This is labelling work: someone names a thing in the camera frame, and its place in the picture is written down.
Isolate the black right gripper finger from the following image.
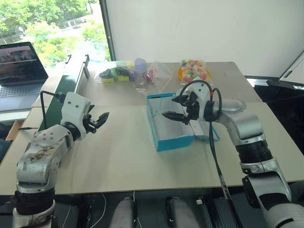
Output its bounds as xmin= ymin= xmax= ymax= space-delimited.
xmin=161 ymin=110 xmax=189 ymax=126
xmin=171 ymin=93 xmax=192 ymax=105

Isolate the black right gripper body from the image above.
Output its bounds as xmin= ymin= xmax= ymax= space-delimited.
xmin=185 ymin=91 xmax=201 ymax=121

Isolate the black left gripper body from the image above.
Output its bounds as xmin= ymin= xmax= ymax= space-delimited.
xmin=83 ymin=113 xmax=98 ymax=134

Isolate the blue shallow box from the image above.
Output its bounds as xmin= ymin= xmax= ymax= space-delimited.
xmin=145 ymin=92 xmax=219 ymax=152

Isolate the green conveyor belt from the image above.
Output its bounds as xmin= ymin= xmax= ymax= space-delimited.
xmin=39 ymin=54 xmax=91 ymax=130

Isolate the bag of colourful sweets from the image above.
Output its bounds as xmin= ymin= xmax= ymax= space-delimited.
xmin=177 ymin=59 xmax=213 ymax=87

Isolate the clear plastic bag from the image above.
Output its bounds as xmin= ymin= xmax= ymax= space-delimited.
xmin=145 ymin=61 xmax=173 ymax=94

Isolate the plastic bag of sponges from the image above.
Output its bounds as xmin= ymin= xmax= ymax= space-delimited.
xmin=95 ymin=60 xmax=135 ymax=85

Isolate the clear bottle with purple cap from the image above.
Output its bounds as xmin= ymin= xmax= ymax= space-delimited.
xmin=133 ymin=57 xmax=149 ymax=94

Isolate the black side desk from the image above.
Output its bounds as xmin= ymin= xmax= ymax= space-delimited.
xmin=244 ymin=75 xmax=304 ymax=154

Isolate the grey rounded shape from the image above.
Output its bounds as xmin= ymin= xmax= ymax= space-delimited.
xmin=111 ymin=196 xmax=139 ymax=228

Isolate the dark blue seat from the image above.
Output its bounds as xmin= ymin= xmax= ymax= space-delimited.
xmin=0 ymin=123 xmax=13 ymax=163

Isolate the grey open laptop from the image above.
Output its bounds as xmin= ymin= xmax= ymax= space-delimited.
xmin=0 ymin=41 xmax=49 ymax=113

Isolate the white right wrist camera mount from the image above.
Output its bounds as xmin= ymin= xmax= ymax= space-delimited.
xmin=182 ymin=80 xmax=214 ymax=121

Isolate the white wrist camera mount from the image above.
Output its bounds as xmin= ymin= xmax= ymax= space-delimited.
xmin=182 ymin=80 xmax=214 ymax=121
xmin=60 ymin=92 xmax=95 ymax=140

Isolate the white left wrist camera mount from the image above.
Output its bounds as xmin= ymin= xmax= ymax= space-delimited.
xmin=60 ymin=92 xmax=95 ymax=140

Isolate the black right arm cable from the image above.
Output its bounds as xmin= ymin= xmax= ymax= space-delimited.
xmin=179 ymin=80 xmax=243 ymax=228

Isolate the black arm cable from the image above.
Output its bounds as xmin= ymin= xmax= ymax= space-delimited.
xmin=179 ymin=80 xmax=243 ymax=228
xmin=39 ymin=91 xmax=66 ymax=130

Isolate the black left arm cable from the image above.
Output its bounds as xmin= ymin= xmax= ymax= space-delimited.
xmin=39 ymin=91 xmax=66 ymax=130

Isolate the thin white cable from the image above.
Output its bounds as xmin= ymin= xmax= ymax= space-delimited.
xmin=65 ymin=190 xmax=136 ymax=228

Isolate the black window frame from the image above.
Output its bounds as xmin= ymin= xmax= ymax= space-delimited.
xmin=99 ymin=0 xmax=117 ymax=62

